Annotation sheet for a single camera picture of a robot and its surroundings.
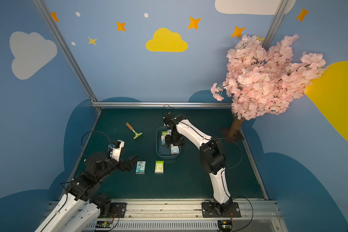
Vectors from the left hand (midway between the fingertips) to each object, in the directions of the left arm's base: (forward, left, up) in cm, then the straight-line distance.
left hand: (131, 150), depth 74 cm
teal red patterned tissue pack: (-1, -2, -18) cm, 19 cm away
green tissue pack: (+25, -15, -19) cm, 35 cm away
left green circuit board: (-30, +12, -22) cm, 39 cm away
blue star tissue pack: (+10, -23, -17) cm, 30 cm away
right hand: (+11, -22, -12) cm, 28 cm away
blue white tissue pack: (+18, -14, -16) cm, 28 cm away
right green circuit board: (-29, -50, -23) cm, 62 cm away
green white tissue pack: (-1, -13, -19) cm, 23 cm away
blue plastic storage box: (+11, -15, -20) cm, 27 cm away
